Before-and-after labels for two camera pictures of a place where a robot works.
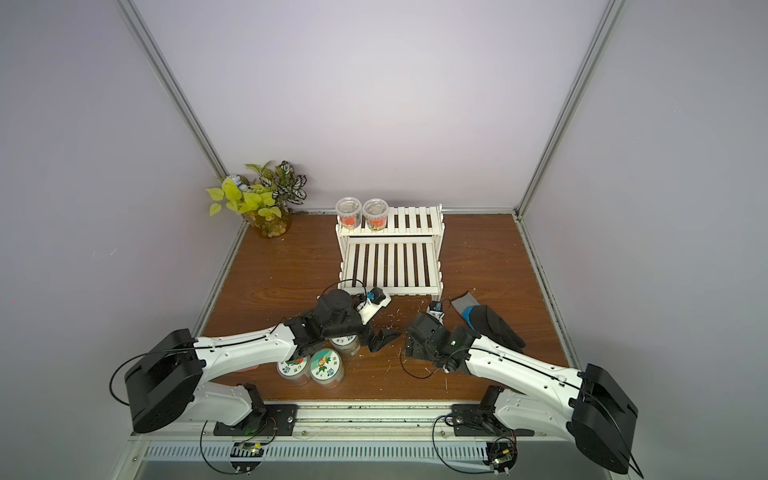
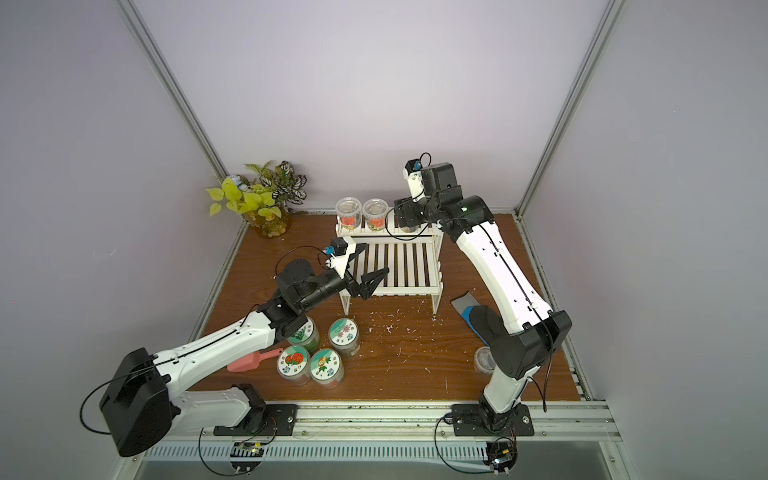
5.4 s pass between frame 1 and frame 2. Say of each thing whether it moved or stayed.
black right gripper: moved
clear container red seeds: stayed
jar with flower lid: stayed
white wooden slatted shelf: stayed
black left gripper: moved
